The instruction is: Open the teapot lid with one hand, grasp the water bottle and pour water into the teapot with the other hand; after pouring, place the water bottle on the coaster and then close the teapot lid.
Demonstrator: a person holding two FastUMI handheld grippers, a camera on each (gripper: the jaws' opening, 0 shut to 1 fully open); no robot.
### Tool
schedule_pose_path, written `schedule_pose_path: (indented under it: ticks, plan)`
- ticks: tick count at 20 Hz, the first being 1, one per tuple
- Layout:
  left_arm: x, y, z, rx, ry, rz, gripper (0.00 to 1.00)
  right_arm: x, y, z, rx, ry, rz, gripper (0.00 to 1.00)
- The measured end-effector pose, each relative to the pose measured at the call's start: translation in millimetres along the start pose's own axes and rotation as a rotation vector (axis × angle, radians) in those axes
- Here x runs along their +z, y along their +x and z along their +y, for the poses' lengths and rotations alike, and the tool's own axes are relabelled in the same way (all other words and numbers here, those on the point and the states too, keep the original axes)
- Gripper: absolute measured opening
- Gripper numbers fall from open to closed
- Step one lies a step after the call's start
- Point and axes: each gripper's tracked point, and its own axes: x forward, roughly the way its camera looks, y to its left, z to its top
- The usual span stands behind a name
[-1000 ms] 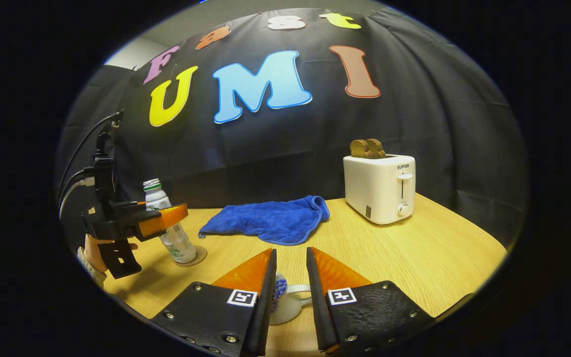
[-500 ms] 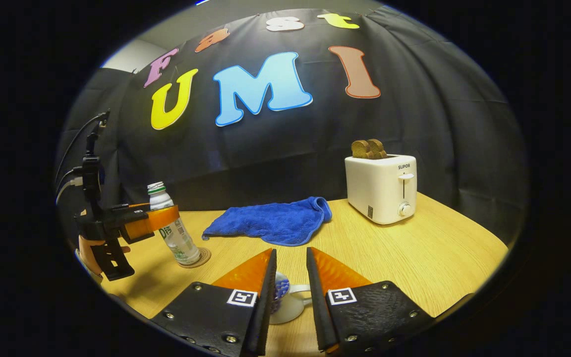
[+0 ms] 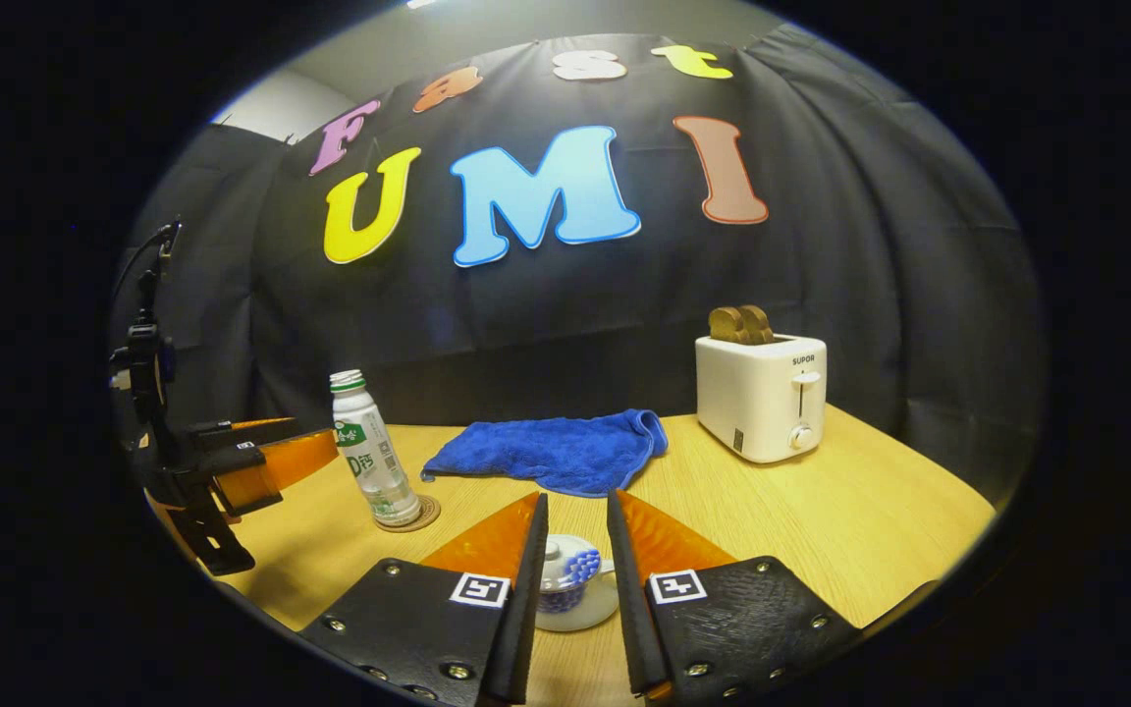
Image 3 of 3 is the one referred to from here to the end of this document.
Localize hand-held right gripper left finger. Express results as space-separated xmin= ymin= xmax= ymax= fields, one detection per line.
xmin=298 ymin=492 xmax=550 ymax=706

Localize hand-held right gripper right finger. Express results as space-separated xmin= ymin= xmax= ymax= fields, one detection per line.
xmin=607 ymin=489 xmax=861 ymax=700

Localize white teacup blue pattern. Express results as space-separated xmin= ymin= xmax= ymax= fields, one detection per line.
xmin=534 ymin=560 xmax=620 ymax=632

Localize white teacup lid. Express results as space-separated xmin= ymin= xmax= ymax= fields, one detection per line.
xmin=544 ymin=534 xmax=602 ymax=580

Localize white water bottle green label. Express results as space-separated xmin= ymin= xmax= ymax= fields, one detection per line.
xmin=330 ymin=369 xmax=422 ymax=526

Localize round brown coaster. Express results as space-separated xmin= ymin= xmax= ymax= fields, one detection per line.
xmin=373 ymin=494 xmax=442 ymax=533

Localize blue cloth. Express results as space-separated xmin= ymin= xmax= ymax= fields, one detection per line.
xmin=419 ymin=408 xmax=670 ymax=498

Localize white toaster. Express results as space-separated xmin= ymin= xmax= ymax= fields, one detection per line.
xmin=694 ymin=334 xmax=828 ymax=464

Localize black backdrop cloth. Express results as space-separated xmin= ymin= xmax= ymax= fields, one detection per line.
xmin=114 ymin=25 xmax=1048 ymax=512

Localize black cable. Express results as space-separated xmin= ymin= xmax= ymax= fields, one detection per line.
xmin=112 ymin=221 xmax=184 ymax=315

